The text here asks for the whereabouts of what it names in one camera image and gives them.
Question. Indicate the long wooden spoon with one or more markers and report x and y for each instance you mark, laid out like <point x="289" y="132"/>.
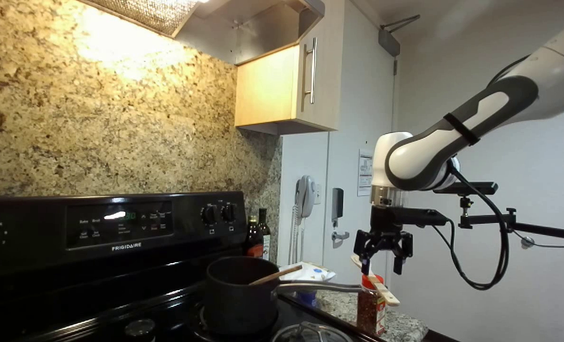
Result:
<point x="388" y="295"/>

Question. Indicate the white wall phone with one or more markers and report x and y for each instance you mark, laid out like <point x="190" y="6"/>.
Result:
<point x="304" y="198"/>

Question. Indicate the white paper notice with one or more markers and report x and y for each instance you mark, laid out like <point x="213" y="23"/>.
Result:
<point x="363" y="172"/>

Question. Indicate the wooden wall cabinet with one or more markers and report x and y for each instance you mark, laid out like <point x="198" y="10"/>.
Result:
<point x="268" y="88"/>

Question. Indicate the white plastic package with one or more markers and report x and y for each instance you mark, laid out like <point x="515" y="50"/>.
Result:
<point x="312" y="274"/>

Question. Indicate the black electric stove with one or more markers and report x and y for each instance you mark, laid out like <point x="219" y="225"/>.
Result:
<point x="40" y="278"/>

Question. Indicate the glass pot lid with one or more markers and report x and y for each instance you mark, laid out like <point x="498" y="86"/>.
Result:
<point x="310" y="333"/>

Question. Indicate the dark olive oil bottle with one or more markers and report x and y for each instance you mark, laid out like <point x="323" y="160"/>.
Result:
<point x="253" y="240"/>

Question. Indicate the steel range hood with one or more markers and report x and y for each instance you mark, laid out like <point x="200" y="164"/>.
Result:
<point x="243" y="31"/>

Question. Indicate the black stereo camera bar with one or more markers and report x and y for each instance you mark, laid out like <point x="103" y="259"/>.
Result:
<point x="481" y="189"/>

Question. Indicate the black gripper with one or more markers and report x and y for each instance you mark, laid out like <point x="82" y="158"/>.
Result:
<point x="388" y="221"/>

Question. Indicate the dark bottle white label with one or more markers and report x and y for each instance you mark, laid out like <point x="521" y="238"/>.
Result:
<point x="264" y="230"/>

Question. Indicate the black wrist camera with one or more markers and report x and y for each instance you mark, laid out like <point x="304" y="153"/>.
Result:
<point x="424" y="217"/>

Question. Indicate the thin wooden utensil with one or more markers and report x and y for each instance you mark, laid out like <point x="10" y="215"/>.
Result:
<point x="274" y="276"/>

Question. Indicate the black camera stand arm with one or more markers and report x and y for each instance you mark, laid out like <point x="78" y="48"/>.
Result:
<point x="547" y="229"/>

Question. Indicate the red lid spice jar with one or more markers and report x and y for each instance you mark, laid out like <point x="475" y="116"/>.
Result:
<point x="371" y="316"/>

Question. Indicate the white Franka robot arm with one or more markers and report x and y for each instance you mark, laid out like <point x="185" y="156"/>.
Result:
<point x="420" y="154"/>

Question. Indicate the grey door closer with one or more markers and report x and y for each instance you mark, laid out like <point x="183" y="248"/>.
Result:
<point x="388" y="39"/>

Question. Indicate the white door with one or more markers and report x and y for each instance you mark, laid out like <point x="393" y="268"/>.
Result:
<point x="357" y="96"/>

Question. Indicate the black door lock box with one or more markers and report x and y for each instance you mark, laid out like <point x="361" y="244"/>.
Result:
<point x="337" y="206"/>

